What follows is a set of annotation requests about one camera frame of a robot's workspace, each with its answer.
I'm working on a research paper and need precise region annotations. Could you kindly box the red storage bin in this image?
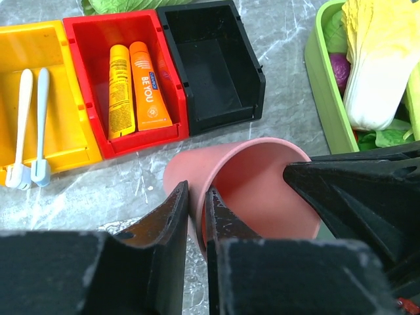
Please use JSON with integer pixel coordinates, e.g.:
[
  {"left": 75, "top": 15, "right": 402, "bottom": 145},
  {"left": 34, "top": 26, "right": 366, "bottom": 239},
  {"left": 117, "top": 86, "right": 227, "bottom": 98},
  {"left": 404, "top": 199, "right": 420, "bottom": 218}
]
[{"left": 63, "top": 9, "right": 190, "bottom": 159}]

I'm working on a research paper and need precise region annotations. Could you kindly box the yellow napa cabbage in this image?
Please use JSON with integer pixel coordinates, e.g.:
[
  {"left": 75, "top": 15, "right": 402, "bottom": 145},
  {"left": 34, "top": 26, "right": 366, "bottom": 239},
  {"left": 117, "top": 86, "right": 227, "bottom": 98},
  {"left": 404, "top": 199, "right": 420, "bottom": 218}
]
[{"left": 342, "top": 1, "right": 419, "bottom": 131}]

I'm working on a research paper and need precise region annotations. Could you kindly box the black storage bin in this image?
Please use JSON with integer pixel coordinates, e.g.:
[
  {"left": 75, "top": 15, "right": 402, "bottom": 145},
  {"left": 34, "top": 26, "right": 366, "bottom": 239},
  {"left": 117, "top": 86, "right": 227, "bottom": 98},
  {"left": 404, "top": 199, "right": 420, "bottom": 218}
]
[{"left": 156, "top": 1, "right": 266, "bottom": 137}]

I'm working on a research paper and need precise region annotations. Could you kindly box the clear textured acrylic tray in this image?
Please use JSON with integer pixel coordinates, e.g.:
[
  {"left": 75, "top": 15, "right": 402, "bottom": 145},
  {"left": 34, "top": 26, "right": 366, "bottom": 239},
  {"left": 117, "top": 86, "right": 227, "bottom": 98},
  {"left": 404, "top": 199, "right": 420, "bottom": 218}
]
[{"left": 85, "top": 215, "right": 205, "bottom": 314}]

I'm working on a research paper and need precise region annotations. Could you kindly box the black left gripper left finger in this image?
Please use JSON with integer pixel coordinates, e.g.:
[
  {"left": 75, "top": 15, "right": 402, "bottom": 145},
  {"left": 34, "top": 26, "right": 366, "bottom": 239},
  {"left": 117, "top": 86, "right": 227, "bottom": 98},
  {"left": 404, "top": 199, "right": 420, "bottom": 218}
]
[{"left": 1, "top": 182, "right": 188, "bottom": 314}]

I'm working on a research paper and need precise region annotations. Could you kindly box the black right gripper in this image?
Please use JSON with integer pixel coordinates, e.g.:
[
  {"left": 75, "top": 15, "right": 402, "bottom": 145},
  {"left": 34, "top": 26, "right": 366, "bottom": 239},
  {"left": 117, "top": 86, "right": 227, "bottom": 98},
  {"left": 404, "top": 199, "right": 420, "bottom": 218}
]
[{"left": 283, "top": 141, "right": 419, "bottom": 299}]

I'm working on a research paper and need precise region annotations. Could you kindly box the green napa cabbage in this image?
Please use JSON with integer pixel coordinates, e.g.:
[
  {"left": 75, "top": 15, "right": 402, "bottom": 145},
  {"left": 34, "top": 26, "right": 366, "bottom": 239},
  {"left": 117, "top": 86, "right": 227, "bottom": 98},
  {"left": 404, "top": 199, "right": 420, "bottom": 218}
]
[{"left": 80, "top": 0, "right": 192, "bottom": 16}]

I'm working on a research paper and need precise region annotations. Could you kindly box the yellow storage bin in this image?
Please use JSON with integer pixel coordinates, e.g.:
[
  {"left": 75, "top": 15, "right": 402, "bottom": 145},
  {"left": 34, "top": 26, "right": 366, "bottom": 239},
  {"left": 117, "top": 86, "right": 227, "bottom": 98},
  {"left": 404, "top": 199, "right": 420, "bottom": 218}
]
[{"left": 1, "top": 20, "right": 102, "bottom": 182}]

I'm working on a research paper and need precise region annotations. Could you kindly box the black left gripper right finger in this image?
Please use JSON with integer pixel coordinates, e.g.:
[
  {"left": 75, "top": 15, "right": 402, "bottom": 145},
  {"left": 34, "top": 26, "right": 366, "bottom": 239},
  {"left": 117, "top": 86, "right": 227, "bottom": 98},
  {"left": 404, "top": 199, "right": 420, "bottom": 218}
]
[{"left": 205, "top": 188, "right": 398, "bottom": 314}]

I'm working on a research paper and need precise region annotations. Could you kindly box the orange toothpaste tube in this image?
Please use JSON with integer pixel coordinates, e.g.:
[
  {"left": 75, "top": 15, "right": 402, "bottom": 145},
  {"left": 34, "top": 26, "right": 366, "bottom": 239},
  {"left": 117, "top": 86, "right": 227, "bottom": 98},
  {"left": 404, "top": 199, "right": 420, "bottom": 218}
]
[{"left": 129, "top": 41, "right": 173, "bottom": 131}]

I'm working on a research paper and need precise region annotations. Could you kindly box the lime green vegetable tray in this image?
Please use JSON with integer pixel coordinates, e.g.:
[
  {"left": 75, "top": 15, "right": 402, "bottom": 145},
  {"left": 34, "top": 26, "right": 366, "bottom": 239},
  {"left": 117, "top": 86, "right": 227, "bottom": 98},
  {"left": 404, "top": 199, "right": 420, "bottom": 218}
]
[{"left": 304, "top": 0, "right": 420, "bottom": 155}]

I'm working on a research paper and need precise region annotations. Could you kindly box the yellow toothpaste tube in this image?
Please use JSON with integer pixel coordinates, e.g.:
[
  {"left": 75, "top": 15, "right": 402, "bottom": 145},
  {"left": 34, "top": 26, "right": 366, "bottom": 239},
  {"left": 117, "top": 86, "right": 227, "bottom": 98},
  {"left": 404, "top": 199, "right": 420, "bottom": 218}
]
[{"left": 108, "top": 45, "right": 136, "bottom": 140}]

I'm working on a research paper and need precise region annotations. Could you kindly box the pink plastic cup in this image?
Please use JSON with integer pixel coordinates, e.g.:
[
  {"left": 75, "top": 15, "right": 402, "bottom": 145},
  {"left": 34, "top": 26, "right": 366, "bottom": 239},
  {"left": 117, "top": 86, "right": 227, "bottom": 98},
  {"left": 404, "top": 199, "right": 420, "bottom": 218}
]
[{"left": 163, "top": 137, "right": 321, "bottom": 254}]

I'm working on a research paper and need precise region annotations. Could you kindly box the cream toothbrush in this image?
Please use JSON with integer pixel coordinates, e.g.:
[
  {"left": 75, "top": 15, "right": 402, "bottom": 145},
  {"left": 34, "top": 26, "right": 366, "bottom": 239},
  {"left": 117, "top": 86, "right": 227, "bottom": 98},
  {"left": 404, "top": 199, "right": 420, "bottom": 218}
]
[{"left": 5, "top": 69, "right": 33, "bottom": 190}]

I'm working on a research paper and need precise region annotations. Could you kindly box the purple cabbage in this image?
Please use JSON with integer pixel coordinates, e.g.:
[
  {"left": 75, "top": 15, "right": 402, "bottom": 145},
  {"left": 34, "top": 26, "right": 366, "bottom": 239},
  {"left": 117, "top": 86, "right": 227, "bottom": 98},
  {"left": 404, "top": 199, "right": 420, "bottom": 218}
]
[{"left": 329, "top": 53, "right": 350, "bottom": 96}]

